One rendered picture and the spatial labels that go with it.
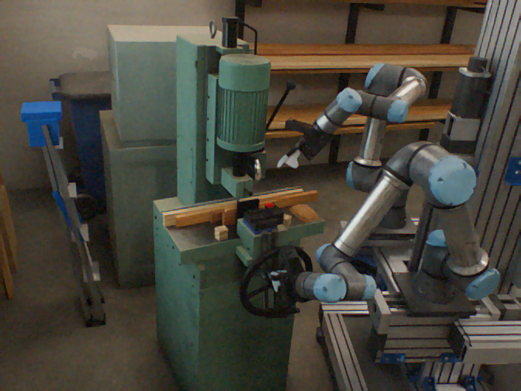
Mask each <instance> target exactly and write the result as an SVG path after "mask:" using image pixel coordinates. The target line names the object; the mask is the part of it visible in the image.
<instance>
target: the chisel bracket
mask: <svg viewBox="0 0 521 391"><path fill-rule="evenodd" d="M221 184H222V185H223V186H224V187H225V188H226V189H227V190H228V191H229V192H230V193H231V194H232V195H233V196H234V197H235V198H236V199H237V198H242V197H247V196H248V193H247V192H245V191H244V190H243V189H244V188H245V189H247V190H248V191H252V188H253V179H252V178H251V177H250V176H249V175H247V174H246V175H245V176H243V177H236V176H234V175H233V167H227V168H222V177H221Z"/></svg>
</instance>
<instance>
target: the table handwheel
mask: <svg viewBox="0 0 521 391"><path fill-rule="evenodd" d="M287 246H293V245H283V246H278V247H274V248H272V249H270V250H268V251H265V252H264V253H263V254H261V255H260V256H259V257H258V258H256V259H255V260H254V261H253V262H252V263H251V264H250V266H249V267H248V269H247V270H246V271H245V273H244V275H243V277H242V280H241V283H240V291H239V294H240V302H241V303H242V305H243V307H244V308H245V310H246V311H247V312H249V313H251V314H253V315H255V316H258V317H271V316H274V315H277V314H279V313H283V312H285V311H286V310H288V309H289V308H291V307H292V306H294V305H295V304H296V303H297V302H296V301H291V302H284V303H282V304H281V305H279V306H276V307H273V308H269V309H261V308H257V307H255V306H253V305H252V304H251V303H250V301H249V299H250V298H251V297H253V296H255V295H257V294H259V293H261V292H263V291H265V290H267V289H270V288H272V289H273V291H274V292H276V291H275V290H274V286H273V282H272V280H271V278H269V280H268V281H267V285H264V286H262V287H260V288H259V289H257V290H255V291H253V292H250V293H248V294H247V289H248V285H249V283H250V280H251V278H252V276H253V275H254V273H255V271H256V270H257V269H258V268H262V267H261V266H262V264H263V263H265V262H266V261H267V260H269V259H271V258H273V257H275V256H277V255H279V251H280V250H281V249H282V248H283V247H287ZM294 248H295V250H296V252H297V255H298V256H299V257H300V258H301V259H302V260H303V262H304V264H305V272H313V266H312V260H311V258H310V257H309V255H308V254H307V253H306V252H305V251H304V250H303V249H301V248H300V247H296V246H294ZM284 269H285V266H284V263H283V261H282V262H281V266H280V268H279V270H278V271H283V270H284ZM272 272H274V270H273V268H272V267H271V266H270V265H268V270H267V271H266V273H268V274H269V276H270V274H271V273H272Z"/></svg>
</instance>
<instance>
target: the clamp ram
mask: <svg viewBox="0 0 521 391"><path fill-rule="evenodd" d="M259 204H260V200H259V199H249V200H244V201H240V202H237V203H236V224H237V220H238V219H242V218H244V212H247V211H253V210H257V209H259Z"/></svg>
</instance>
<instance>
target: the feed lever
mask: <svg viewBox="0 0 521 391"><path fill-rule="evenodd" d="M295 87H296V83H295V82H294V81H293V80H289V81H287V83H286V88H287V89H286V91H285V93H284V94H283V96H282V97H281V100H280V102H279V103H278V105H277V107H276V108H275V110H274V112H273V113H272V115H271V118H270V119H269V120H268V122H267V125H266V132H267V129H268V128H269V126H270V125H271V123H272V121H273V119H274V118H275V116H276V114H277V113H278V110H279V109H280V108H281V105H282V104H283V102H284V100H285V99H286V97H287V95H288V93H289V92H290V90H294V89H295ZM263 151H264V147H263V148H262V149H260V150H258V151H251V152H250V153H251V154H256V153H262V152H263Z"/></svg>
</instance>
